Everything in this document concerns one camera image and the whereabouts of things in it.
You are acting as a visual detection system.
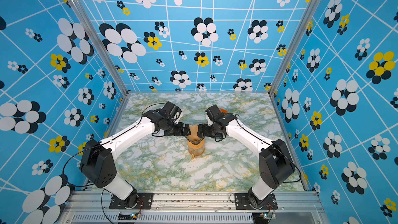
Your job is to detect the brown paper coffee filter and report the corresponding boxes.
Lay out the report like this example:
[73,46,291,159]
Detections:
[189,125,199,136]

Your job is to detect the left aluminium corner post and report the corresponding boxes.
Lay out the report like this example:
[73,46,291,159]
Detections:
[68,0,128,97]

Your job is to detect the grey ribbed glass dripper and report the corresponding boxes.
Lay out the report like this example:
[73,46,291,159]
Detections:
[186,135,205,147]

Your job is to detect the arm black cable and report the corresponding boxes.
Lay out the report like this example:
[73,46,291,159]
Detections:
[231,111,302,184]
[62,102,167,189]

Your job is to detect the orange glass coffee carafe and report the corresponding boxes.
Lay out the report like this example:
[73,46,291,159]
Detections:
[188,140,205,159]

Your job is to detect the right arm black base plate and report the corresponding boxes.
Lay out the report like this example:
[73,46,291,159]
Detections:
[234,193,278,211]

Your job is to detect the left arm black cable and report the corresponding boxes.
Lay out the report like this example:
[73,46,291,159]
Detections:
[62,102,167,189]

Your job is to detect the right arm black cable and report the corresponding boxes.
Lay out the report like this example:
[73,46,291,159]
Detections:
[231,111,302,184]

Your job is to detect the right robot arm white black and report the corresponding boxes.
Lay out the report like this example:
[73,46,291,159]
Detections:
[198,105,296,209]

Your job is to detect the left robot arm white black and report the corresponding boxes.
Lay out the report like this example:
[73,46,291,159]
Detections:
[79,102,190,209]

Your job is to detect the right aluminium corner post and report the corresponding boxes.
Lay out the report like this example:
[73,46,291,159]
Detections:
[268,0,321,97]

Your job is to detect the small green circuit board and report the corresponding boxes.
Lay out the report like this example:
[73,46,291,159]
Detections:
[118,213,138,221]

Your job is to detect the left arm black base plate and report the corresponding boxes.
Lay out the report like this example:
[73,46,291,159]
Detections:
[109,192,154,210]

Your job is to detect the aluminium corner post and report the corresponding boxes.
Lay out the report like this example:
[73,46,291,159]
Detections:
[68,0,128,97]
[268,0,321,97]

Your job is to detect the aluminium front rail frame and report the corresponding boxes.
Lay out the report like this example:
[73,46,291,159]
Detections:
[59,191,329,224]

